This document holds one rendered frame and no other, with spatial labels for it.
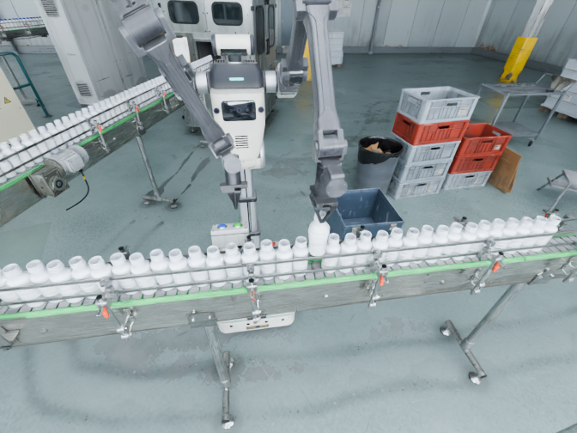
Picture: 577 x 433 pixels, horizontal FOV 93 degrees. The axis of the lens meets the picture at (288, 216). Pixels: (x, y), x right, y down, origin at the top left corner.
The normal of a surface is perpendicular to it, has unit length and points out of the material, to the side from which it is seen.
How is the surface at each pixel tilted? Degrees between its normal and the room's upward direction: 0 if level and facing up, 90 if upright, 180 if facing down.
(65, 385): 0
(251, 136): 90
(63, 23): 90
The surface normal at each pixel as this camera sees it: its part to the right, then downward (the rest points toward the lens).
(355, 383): 0.02, -0.78
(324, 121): 0.13, 0.04
